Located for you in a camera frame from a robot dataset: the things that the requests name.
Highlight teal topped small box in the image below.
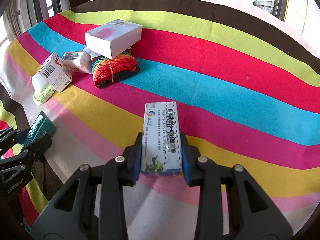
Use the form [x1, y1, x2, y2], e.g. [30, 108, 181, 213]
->
[22, 111, 56, 147]

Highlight small white box under soap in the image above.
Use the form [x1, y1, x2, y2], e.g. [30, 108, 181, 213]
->
[83, 46, 132, 60]

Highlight white barcode medicine box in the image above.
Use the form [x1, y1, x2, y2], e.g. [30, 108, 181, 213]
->
[39, 53, 72, 93]

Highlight rainbow striped strap roll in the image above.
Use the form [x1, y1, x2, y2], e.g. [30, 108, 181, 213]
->
[91, 51, 141, 89]

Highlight striped colourful bed cloth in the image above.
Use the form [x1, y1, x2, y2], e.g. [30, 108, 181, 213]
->
[1, 0, 319, 239]

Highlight blue white ointment box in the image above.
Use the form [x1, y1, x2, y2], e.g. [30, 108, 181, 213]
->
[140, 101, 182, 176]

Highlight green round sponge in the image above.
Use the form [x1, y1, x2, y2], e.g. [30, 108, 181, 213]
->
[33, 85, 55, 105]

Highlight white 105g soap box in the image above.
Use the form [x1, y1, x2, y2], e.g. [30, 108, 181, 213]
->
[85, 19, 143, 59]

